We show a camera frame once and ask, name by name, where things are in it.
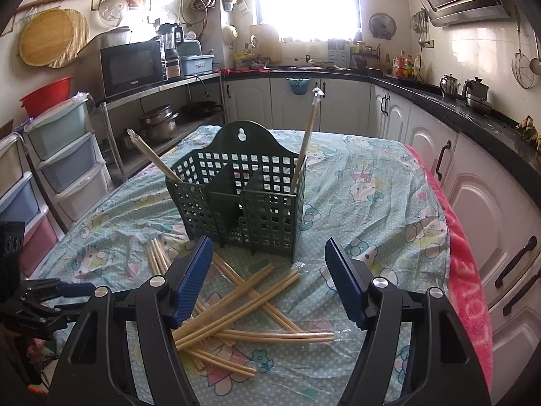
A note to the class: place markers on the black kitchen countertop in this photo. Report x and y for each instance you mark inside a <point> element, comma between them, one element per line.
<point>486,127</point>

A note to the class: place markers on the blue hanging plastic bin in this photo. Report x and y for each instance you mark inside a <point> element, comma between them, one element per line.
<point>298,86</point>

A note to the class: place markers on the blue plastic dish box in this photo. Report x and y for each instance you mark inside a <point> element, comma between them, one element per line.
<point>196,65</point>

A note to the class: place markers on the metal kettle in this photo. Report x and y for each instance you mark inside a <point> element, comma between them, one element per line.
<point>450,85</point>

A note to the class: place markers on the round woven straw mat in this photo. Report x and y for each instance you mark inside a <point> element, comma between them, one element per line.
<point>80,34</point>

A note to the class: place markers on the pink blanket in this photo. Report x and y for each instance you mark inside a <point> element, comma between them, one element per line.
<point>465,279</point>

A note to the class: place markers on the white base kitchen cabinets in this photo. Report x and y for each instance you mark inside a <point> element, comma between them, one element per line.
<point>477,186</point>

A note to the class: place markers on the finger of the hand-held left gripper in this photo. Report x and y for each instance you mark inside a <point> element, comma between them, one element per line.
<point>46,319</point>
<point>74,288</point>

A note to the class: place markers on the black microwave oven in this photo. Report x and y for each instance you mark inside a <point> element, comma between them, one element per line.
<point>131,67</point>

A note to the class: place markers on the clear plastic lid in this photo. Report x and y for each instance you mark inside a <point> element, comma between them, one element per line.
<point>113,10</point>

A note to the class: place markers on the red plastic basin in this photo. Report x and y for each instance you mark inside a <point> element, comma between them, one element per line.
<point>46,97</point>

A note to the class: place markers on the black wok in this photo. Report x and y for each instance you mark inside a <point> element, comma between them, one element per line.
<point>200,109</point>

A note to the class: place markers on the countertop utensil rack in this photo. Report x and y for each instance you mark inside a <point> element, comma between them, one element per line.
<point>338,53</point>

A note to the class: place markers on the ginger roots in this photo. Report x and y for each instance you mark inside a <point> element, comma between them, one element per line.
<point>530,129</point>

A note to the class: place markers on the pastel plastic drawer unit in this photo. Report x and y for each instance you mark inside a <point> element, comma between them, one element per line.
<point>21,211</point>
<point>67,160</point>

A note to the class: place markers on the white plastic jug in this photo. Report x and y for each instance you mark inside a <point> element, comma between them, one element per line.
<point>265,42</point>

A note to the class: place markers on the group of cooking oil bottles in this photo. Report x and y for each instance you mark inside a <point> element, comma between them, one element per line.
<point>405,67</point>

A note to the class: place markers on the black blender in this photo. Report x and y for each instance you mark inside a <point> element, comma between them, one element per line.
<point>171,40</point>

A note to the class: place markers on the pile of bamboo chopsticks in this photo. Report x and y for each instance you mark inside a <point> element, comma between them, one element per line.
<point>241,308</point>

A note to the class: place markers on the black plastic basket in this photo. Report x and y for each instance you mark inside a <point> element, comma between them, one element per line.
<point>219,203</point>

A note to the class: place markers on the hanging metal ladles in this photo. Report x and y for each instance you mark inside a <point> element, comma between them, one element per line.
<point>419,27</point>

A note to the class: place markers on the stacked metal pots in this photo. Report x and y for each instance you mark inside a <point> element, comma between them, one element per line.
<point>159,124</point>

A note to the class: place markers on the cartoon cat printed tablecloth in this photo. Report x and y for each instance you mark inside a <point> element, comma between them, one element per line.
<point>372,220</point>

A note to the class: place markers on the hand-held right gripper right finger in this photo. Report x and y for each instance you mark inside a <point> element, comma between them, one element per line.
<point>343,281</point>

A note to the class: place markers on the round bamboo tray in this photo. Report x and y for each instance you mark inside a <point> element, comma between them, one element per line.
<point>44,38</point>

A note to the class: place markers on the dark teapot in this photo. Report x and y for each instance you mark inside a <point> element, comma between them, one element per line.
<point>477,93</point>

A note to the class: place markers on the small wall fan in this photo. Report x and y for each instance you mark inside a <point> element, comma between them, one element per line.
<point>381,26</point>

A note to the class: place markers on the metal shelf rack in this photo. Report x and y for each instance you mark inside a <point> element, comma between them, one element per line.
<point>177,83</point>

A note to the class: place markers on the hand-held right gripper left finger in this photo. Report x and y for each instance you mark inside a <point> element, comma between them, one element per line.
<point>192,281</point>

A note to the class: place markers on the wooden rolling pin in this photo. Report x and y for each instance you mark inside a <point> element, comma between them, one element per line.
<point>55,1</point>

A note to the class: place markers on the kitchen window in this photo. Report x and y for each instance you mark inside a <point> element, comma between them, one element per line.
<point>308,0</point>

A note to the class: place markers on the bamboo chopstick pair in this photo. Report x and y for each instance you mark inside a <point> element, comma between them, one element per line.
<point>154,158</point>
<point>305,143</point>

